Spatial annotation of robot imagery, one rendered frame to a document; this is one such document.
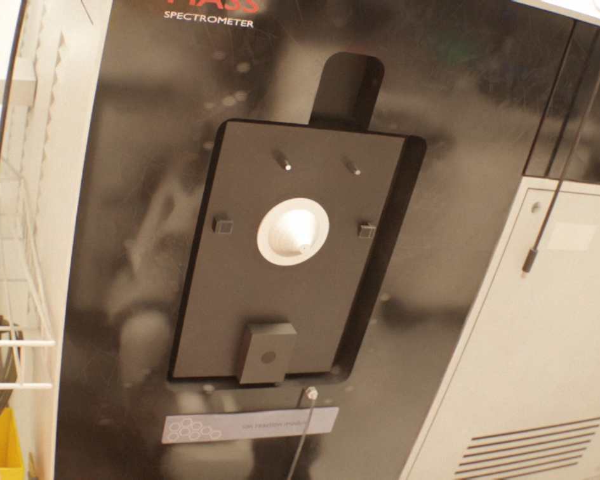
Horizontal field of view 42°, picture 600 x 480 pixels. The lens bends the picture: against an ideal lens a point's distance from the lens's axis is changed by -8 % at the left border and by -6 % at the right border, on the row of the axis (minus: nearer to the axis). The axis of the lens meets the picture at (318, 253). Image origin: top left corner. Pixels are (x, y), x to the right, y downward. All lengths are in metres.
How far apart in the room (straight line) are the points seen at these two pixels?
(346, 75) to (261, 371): 0.27
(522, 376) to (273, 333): 0.33
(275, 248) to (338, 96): 0.13
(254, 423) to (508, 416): 0.33
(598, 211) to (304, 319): 0.32
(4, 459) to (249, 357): 0.32
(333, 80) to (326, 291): 0.19
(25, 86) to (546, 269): 0.58
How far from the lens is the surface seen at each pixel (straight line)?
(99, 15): 0.58
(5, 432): 0.89
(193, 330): 0.71
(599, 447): 1.18
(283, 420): 0.80
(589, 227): 0.86
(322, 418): 0.82
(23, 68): 0.94
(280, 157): 0.64
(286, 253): 0.68
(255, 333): 0.71
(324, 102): 0.67
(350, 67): 0.66
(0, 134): 0.79
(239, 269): 0.69
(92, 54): 0.58
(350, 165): 0.66
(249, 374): 0.74
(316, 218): 0.69
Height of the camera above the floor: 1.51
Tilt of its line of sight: 27 degrees down
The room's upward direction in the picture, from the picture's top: 16 degrees clockwise
